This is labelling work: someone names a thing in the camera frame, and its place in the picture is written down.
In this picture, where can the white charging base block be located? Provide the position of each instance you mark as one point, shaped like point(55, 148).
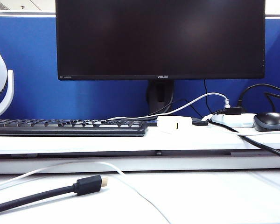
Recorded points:
point(170, 124)

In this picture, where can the black monitor stand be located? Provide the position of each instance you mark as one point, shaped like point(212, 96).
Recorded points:
point(159, 105)

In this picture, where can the black ASUS monitor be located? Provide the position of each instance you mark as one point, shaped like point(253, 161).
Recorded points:
point(154, 35)

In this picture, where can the black keyboard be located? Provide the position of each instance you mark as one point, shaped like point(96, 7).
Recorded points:
point(60, 131)

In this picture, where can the black power adapter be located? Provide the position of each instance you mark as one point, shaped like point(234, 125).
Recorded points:
point(233, 111)

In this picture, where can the white power strip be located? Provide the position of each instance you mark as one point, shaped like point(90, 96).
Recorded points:
point(235, 120)

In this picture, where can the blue office partition panel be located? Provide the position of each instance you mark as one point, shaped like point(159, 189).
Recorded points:
point(32, 58)

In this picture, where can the black computer mouse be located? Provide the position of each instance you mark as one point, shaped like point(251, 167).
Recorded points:
point(270, 122)

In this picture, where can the white desk fan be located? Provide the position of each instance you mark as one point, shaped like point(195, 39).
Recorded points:
point(1, 77)

